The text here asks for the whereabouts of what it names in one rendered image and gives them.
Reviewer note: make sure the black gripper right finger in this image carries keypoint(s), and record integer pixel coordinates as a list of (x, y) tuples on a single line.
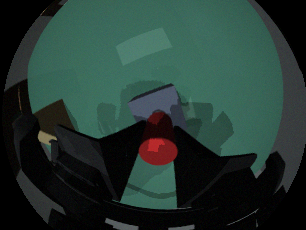
[(197, 168)]

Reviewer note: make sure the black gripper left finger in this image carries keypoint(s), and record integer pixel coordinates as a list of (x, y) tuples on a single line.
[(112, 155)]

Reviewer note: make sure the red translucent cap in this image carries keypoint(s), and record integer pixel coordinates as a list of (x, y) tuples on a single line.
[(158, 145)]

